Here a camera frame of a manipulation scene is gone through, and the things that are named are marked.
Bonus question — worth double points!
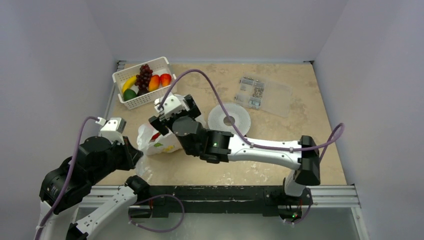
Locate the white plastic basket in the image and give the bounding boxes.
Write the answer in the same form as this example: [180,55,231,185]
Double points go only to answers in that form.
[112,56,176,110]

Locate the fake red fruit in bag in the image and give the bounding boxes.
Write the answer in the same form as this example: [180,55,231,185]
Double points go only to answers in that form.
[150,132,161,141]

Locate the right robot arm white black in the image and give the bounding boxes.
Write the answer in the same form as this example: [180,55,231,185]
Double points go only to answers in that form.
[149,94,321,204]

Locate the clear plastic screw box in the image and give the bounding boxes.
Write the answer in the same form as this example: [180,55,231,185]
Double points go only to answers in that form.
[234,73,292,118]

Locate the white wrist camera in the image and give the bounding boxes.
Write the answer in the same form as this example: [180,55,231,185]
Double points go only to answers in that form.
[95,117,127,145]
[154,93,189,120]

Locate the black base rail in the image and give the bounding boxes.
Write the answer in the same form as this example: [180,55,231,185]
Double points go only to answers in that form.
[128,185,314,220]

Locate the fake yellow banana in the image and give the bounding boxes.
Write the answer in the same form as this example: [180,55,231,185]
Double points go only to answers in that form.
[121,76,137,94]

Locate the white filament spool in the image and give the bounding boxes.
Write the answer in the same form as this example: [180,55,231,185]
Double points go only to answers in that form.
[207,103,252,136]

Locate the fake orange mango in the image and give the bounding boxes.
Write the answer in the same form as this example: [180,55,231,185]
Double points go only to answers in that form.
[148,74,161,92]

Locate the fake red peach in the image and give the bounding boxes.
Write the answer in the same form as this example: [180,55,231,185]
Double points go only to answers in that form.
[159,73,173,87]

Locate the fake purple grapes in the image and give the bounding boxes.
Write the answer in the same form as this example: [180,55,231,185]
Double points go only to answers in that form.
[134,64,153,90]

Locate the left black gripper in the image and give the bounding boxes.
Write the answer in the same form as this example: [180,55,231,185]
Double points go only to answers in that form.
[89,134,144,184]

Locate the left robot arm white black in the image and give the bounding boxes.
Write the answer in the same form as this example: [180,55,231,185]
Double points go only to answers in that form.
[34,136,149,240]

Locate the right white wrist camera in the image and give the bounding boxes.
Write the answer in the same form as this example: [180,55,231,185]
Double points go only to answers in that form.
[154,93,189,120]

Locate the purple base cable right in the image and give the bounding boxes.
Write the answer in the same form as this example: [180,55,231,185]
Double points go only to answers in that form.
[281,195,316,226]

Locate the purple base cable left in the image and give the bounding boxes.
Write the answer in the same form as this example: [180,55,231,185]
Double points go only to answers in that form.
[127,193,184,232]

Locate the white plastic bag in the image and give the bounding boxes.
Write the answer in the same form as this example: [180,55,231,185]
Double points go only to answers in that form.
[135,124,183,177]

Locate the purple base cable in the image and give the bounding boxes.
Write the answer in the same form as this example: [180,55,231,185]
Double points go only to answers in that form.
[281,195,316,226]
[127,193,184,232]

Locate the fake green avocado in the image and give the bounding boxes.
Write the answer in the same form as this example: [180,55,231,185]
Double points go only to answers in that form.
[123,88,138,102]

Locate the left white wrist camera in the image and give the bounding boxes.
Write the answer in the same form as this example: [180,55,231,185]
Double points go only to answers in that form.
[95,117,127,145]

